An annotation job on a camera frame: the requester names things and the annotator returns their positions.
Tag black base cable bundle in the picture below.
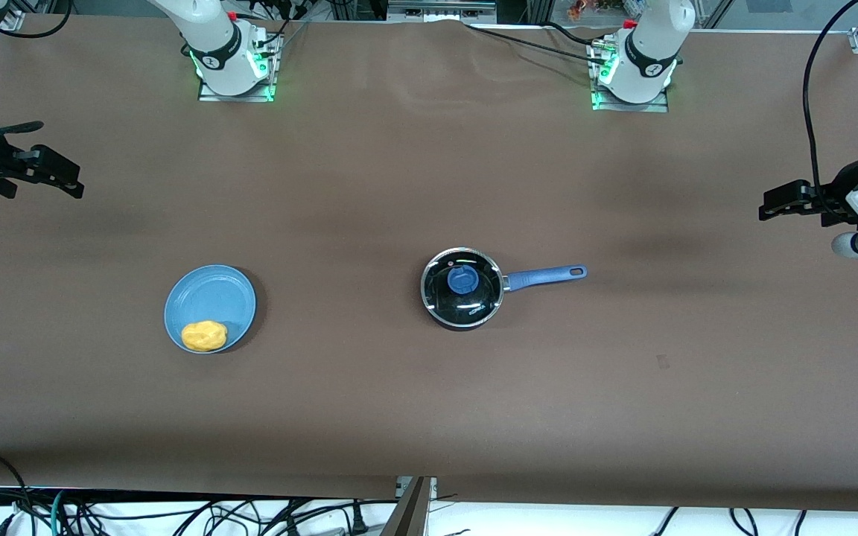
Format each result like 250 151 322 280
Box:
234 0 311 53

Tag pot with blue handle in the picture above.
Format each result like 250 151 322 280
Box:
420 247 588 331

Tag yellow potato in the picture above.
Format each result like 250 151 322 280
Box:
180 320 229 353

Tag colourful small objects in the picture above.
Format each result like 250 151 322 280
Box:
569 0 625 20

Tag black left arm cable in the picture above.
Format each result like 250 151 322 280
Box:
803 0 858 213

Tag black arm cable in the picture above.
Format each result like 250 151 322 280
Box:
0 0 74 39
803 0 858 213

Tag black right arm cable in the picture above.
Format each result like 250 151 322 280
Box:
0 0 74 39

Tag blue plate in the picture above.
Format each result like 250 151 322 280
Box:
164 265 258 355

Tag glass lid with blue knob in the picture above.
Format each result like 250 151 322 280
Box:
422 248 504 327

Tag black floor cable with plug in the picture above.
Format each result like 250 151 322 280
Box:
250 497 370 536

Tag grey power strip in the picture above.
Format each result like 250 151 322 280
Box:
387 0 498 24

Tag brown beam with bracket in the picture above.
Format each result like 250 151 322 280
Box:
380 476 438 536

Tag brown table cloth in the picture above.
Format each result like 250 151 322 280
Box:
0 19 858 513

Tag black cable on cloth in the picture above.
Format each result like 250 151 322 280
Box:
465 24 612 65

